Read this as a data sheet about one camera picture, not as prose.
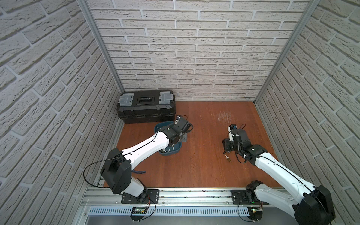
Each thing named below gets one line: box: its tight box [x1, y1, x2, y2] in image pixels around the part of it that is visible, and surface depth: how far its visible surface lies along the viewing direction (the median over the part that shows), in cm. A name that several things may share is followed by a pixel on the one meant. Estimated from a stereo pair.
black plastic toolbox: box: [116, 89, 176, 124], surface depth 97 cm
